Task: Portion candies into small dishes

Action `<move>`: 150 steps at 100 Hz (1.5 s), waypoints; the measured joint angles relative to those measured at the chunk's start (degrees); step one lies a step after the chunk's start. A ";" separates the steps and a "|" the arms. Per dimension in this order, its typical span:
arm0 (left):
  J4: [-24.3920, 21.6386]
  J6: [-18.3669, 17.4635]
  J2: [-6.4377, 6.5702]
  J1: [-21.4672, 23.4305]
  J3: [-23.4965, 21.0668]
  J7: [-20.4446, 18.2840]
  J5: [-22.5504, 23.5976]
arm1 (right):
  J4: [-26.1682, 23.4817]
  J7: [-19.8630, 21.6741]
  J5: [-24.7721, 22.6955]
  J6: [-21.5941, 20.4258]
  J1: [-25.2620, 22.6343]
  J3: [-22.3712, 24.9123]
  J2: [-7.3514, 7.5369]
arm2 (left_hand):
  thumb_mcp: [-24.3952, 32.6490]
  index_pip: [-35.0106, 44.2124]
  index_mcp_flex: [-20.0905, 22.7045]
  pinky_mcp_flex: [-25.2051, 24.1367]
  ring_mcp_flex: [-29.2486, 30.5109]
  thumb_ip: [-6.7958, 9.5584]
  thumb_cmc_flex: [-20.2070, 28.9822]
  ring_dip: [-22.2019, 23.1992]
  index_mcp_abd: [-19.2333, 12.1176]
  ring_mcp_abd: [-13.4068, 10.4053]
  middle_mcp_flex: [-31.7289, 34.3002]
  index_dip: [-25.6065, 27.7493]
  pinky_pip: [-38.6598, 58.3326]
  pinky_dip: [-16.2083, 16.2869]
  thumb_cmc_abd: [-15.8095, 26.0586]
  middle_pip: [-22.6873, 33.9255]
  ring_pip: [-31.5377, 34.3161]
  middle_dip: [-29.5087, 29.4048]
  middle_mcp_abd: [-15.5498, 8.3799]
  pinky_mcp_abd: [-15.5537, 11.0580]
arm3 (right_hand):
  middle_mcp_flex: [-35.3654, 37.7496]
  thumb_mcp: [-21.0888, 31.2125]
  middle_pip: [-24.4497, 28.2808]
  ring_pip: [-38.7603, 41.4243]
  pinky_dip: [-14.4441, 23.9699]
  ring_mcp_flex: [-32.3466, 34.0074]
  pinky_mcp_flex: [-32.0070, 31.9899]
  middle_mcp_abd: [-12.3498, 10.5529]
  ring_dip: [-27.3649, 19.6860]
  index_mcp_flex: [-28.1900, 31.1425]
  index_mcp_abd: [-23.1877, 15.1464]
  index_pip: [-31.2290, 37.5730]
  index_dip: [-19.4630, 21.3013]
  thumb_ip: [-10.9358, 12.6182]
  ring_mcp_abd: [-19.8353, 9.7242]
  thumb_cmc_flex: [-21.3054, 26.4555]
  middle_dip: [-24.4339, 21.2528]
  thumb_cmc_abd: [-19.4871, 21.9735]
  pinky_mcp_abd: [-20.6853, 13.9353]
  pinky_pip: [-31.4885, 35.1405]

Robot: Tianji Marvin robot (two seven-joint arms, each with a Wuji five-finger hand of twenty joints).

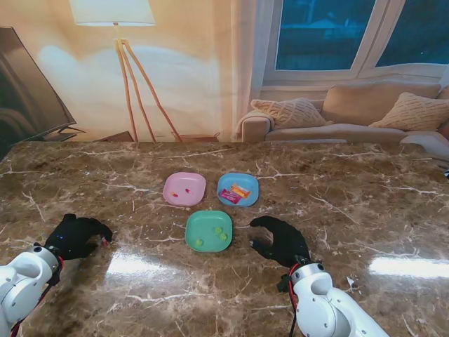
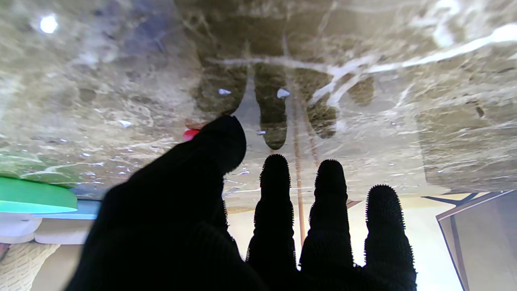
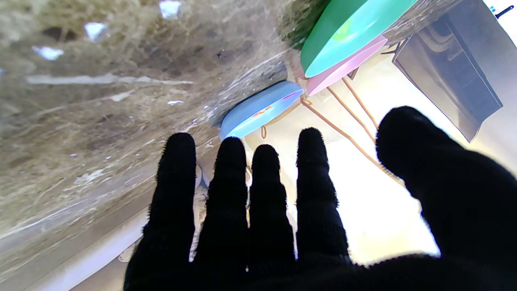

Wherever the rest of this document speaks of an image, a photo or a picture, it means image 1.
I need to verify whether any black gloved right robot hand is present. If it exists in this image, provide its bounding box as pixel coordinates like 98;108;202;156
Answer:
248;216;311;270

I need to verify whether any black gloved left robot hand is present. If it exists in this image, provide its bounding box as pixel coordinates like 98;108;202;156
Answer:
45;213;114;261

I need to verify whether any pink candy bar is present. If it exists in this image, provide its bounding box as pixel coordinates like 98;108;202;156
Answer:
219;188;242;205

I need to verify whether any green square plastic dish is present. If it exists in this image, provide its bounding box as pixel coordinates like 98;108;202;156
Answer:
185;210;234;253

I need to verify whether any blue square plastic dish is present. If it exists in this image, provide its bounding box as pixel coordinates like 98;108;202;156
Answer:
216;172;260;208

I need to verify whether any wooden low cabinet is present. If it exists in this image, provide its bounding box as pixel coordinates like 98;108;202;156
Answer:
45;130;135;143

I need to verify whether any pink square plastic dish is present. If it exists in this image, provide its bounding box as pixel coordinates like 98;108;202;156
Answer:
162;171;207;207

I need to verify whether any cream knitted cushion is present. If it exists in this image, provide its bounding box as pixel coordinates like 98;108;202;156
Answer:
368;92;449;131
250;98;328;130

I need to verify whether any flat screen television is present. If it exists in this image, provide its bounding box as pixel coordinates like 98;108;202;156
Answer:
0;26;87;148

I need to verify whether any beige sofa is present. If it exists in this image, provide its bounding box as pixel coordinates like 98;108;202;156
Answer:
234;79;449;166

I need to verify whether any white framed window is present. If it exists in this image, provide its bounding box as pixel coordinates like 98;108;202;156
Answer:
262;0;449;84

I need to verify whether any wooden tripod floor lamp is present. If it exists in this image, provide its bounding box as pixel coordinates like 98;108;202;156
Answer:
69;0;183;143

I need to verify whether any red left arm cable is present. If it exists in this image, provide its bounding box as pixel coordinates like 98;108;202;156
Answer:
10;255;67;337

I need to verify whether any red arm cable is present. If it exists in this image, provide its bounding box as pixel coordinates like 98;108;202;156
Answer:
10;255;67;337
287;263;301;306

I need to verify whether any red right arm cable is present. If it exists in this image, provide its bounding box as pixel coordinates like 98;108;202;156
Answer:
287;263;301;306

